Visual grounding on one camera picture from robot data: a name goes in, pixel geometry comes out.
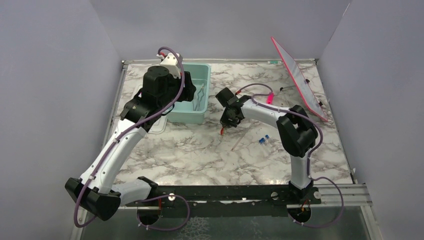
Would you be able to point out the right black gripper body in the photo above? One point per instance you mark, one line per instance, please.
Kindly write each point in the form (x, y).
(227, 119)

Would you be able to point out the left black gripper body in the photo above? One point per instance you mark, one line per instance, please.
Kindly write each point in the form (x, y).
(174, 85)

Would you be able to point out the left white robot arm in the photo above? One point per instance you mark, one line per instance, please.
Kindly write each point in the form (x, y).
(95, 189)

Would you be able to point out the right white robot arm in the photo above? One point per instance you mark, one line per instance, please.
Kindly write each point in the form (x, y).
(296, 131)

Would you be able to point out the glass stirring rod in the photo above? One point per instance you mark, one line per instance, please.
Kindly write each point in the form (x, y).
(239, 139)

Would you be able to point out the teal plastic bin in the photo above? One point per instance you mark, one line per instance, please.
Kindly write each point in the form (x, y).
(193, 112)

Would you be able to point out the white bin lid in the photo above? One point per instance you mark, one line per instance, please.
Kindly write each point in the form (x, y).
(155, 122)

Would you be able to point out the pink highlighter marker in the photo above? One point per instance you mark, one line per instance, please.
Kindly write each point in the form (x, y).
(270, 98)

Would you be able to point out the whiteboard stand rod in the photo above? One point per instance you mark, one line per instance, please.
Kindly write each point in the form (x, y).
(284, 88)

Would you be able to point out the pink framed whiteboard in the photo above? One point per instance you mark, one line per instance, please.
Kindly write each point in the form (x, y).
(301, 83)

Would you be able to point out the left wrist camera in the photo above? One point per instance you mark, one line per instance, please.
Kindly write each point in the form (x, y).
(170, 61)

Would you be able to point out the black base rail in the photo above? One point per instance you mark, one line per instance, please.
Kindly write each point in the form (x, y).
(215, 201)

